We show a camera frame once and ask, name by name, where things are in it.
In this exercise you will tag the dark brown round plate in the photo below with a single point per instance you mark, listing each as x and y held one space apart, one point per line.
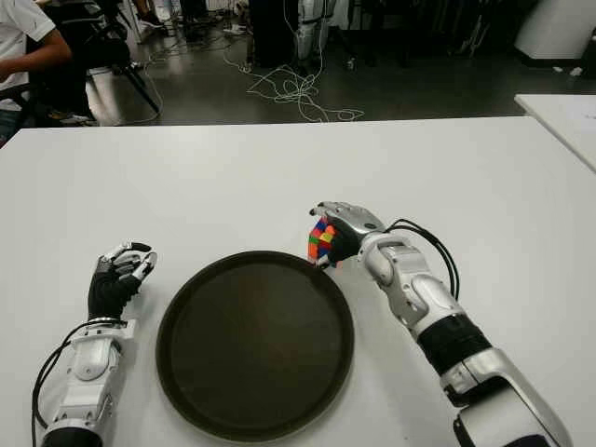
251 349

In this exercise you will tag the multicoloured Rubik's cube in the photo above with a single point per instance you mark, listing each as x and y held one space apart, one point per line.
319 239

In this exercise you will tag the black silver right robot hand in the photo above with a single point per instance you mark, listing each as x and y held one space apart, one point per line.
354 223

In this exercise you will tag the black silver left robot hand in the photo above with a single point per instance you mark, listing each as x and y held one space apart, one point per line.
109 291

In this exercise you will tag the black chair with splayed legs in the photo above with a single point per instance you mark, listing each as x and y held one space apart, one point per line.
98 46

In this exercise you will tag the black office chair with armrest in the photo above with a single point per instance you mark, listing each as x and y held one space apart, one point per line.
21 91

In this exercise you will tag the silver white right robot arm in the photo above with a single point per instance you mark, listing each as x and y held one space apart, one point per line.
419 288

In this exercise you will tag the white curved pedestal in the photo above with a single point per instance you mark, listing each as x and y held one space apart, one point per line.
554 23

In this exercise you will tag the white side table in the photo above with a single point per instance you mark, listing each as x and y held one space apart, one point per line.
563 116

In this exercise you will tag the seated person in white shirt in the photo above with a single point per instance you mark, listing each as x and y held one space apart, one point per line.
18 28

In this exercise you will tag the black cabinet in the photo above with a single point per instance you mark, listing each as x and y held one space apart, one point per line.
272 32

